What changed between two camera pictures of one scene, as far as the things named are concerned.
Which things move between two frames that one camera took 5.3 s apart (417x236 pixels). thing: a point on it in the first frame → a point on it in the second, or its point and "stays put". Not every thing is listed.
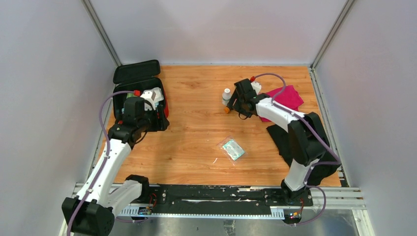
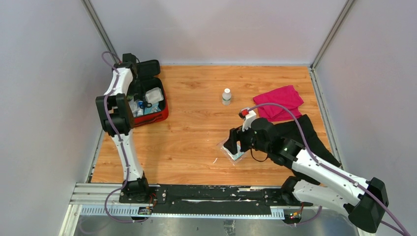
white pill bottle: [226, 96] stays put
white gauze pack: [157, 95] stays put
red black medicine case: [134, 77] stays put
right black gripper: [238, 107] → [234, 134]
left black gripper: [161, 123] → [134, 90]
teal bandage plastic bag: [232, 149] stays put
